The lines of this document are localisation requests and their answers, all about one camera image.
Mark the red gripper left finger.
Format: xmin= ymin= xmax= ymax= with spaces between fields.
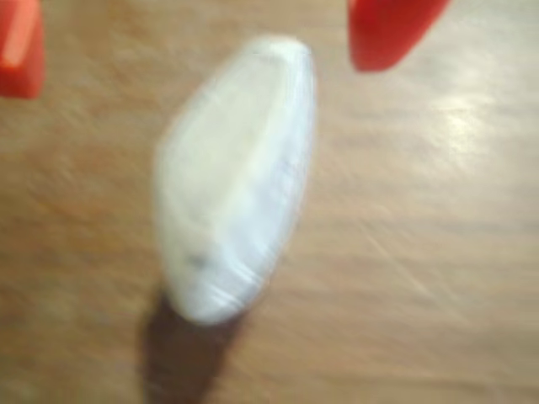
xmin=0 ymin=0 xmax=45 ymax=100

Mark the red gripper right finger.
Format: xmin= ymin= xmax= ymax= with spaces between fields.
xmin=347 ymin=0 xmax=454 ymax=73

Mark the white eraser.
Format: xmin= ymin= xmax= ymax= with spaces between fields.
xmin=152 ymin=34 xmax=317 ymax=327

